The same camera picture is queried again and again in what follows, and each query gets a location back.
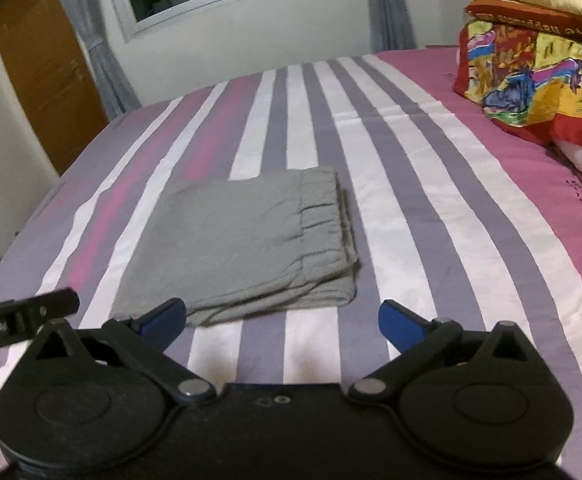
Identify grey curtain right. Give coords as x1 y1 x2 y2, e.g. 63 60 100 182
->
368 0 417 52

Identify brown wooden door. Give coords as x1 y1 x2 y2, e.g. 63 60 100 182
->
0 0 108 174

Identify grey pants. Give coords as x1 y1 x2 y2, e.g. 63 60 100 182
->
112 167 358 326

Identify grey curtain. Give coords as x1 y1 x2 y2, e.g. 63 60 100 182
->
60 0 140 120
368 0 417 52

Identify colourful yellow red blanket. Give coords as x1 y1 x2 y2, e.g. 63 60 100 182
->
454 20 582 148

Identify pink grey striped bed sheet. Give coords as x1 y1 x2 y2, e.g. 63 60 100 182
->
0 49 582 479

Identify grey curtain left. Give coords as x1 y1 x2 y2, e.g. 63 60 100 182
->
60 0 140 120

